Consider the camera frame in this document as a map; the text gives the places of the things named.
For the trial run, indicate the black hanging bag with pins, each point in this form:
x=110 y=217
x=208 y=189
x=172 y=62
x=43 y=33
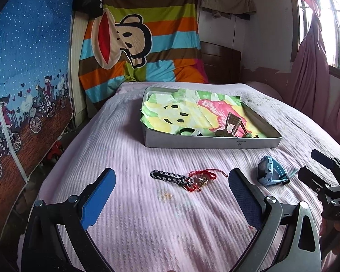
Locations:
x=87 y=2

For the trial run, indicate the striped monkey print sheet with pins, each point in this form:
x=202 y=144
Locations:
x=164 y=28

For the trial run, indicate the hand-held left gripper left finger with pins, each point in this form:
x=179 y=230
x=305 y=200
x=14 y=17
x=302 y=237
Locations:
x=97 y=201

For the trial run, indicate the pink pillow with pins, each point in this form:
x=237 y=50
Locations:
x=263 y=89

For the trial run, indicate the pink bedspread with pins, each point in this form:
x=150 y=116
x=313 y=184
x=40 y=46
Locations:
x=158 y=218

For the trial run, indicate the window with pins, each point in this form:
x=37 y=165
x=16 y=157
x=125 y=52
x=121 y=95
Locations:
x=331 y=25

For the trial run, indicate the colourful printed cloth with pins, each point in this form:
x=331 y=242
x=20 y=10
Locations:
x=164 y=110

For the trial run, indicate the black and white barrette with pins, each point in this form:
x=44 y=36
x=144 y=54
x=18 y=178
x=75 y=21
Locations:
x=167 y=176

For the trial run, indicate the dark wooden headboard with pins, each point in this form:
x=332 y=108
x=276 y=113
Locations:
x=222 y=65

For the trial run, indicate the beige claw hair clip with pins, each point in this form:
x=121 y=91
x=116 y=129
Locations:
x=233 y=124

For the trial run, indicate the red toy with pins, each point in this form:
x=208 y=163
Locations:
x=54 y=151

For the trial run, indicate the blue printed fabric wardrobe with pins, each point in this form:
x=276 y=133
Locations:
x=28 y=62

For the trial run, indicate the white wooden board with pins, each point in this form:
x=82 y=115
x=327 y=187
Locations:
x=77 y=76

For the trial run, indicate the pink curtain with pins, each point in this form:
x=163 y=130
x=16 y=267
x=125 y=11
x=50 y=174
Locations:
x=308 y=76

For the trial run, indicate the person's right hand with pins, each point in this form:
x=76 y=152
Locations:
x=335 y=238

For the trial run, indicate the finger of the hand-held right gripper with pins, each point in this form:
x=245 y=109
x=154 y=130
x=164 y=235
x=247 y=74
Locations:
x=324 y=160
x=311 y=178

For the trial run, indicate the grey shallow box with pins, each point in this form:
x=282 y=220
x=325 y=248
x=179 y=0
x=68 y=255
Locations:
x=187 y=141

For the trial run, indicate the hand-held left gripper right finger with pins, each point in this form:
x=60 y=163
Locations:
x=245 y=201

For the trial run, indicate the blue wrist watch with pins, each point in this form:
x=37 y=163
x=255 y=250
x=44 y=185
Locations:
x=267 y=170

